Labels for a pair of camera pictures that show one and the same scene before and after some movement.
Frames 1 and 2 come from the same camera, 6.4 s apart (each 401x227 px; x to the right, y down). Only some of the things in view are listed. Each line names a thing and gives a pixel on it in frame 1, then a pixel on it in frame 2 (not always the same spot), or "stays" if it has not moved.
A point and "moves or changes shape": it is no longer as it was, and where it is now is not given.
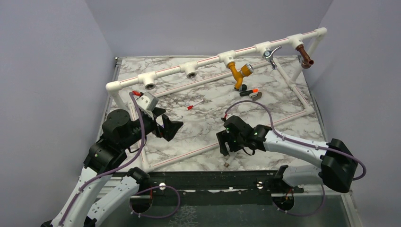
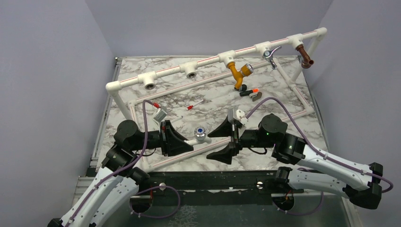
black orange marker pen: x=246 y=93 stays
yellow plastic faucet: x=246 y=70 stays
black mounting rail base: x=225 y=187 stays
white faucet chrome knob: x=230 y=159 moves or changes shape
